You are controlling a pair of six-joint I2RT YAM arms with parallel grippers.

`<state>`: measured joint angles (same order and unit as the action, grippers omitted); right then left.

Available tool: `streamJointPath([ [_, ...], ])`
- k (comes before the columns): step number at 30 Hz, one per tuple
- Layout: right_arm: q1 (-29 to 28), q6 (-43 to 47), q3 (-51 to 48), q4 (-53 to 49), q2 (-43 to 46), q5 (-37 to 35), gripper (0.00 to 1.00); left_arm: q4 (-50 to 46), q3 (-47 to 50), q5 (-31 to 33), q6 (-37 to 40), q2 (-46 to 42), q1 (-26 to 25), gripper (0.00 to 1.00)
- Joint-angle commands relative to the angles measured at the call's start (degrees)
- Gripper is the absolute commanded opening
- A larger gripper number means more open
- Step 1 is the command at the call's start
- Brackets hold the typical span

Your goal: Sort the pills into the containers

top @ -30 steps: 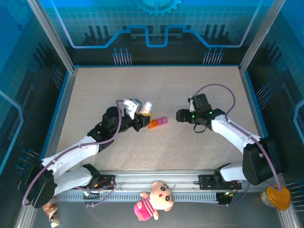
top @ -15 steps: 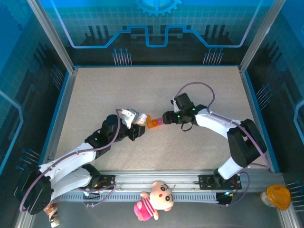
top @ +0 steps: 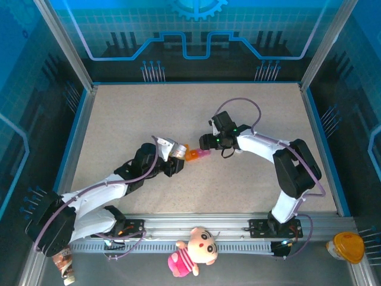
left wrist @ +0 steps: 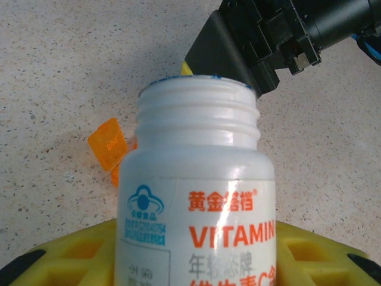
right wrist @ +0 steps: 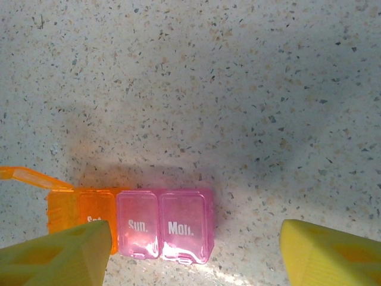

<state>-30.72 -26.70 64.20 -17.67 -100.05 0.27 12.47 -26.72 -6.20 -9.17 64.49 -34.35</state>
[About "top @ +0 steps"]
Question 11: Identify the slotted grey cable duct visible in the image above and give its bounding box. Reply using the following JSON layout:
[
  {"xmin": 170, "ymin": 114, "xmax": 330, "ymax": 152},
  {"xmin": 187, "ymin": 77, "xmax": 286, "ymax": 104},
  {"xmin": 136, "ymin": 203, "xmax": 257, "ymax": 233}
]
[{"xmin": 70, "ymin": 241, "xmax": 274, "ymax": 254}]

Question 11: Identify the cup with yellow lid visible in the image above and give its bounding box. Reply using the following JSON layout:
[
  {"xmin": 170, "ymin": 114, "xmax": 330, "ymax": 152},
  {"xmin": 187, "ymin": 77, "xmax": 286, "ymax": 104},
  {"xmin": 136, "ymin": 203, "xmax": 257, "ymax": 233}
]
[{"xmin": 326, "ymin": 231, "xmax": 366, "ymax": 265}]

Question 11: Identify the orange pill box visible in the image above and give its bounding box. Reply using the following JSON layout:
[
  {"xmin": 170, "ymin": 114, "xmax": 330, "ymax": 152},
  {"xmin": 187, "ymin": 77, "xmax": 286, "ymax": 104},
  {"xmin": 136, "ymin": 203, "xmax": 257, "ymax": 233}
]
[{"xmin": 183, "ymin": 144, "xmax": 201, "ymax": 162}]

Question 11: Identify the pink striped plush doll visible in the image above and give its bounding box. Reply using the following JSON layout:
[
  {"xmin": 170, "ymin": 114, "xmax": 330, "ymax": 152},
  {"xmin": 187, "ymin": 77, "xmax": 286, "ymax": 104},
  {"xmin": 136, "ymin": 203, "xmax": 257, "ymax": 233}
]
[{"xmin": 167, "ymin": 226, "xmax": 220, "ymax": 278}]

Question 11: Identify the aluminium mounting rail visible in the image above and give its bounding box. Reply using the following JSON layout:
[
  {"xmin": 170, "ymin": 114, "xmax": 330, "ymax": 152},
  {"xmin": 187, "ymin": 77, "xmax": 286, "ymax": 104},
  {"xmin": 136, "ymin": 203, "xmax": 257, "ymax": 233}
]
[{"xmin": 68, "ymin": 212, "xmax": 357, "ymax": 234}]

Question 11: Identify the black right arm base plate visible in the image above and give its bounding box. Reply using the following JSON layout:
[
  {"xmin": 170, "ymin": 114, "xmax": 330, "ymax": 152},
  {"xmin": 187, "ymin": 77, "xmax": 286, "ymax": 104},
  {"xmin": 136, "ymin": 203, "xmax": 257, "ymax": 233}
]
[{"xmin": 248, "ymin": 218, "xmax": 304, "ymax": 239}]

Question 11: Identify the small white pill bottle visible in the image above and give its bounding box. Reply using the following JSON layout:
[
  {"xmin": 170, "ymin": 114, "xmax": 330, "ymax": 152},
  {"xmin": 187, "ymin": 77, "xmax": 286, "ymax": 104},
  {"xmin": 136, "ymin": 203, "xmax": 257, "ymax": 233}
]
[{"xmin": 170, "ymin": 143, "xmax": 188, "ymax": 159}]

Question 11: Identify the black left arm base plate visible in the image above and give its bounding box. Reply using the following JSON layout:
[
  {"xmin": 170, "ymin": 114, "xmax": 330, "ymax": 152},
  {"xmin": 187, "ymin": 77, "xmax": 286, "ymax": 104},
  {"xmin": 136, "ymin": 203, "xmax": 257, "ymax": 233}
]
[{"xmin": 98, "ymin": 219, "xmax": 146, "ymax": 238}]

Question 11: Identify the black electronics box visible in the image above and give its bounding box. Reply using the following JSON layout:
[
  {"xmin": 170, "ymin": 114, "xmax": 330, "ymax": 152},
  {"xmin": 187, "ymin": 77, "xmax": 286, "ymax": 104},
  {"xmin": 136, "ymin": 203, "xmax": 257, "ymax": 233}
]
[{"xmin": 270, "ymin": 240, "xmax": 295, "ymax": 259}]

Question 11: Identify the crumpled brown tube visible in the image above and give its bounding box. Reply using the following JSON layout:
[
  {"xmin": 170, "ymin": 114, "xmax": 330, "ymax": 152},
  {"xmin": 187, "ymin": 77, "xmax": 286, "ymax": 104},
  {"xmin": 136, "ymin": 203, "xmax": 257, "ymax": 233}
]
[{"xmin": 52, "ymin": 248, "xmax": 76, "ymax": 286}]

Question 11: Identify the aluminium frame post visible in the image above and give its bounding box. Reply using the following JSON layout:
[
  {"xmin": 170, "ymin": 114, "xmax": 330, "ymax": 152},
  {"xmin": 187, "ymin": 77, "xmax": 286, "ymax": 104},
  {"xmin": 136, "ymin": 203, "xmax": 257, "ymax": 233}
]
[
  {"xmin": 299, "ymin": 0, "xmax": 360, "ymax": 92},
  {"xmin": 33, "ymin": 0, "xmax": 98, "ymax": 92}
]

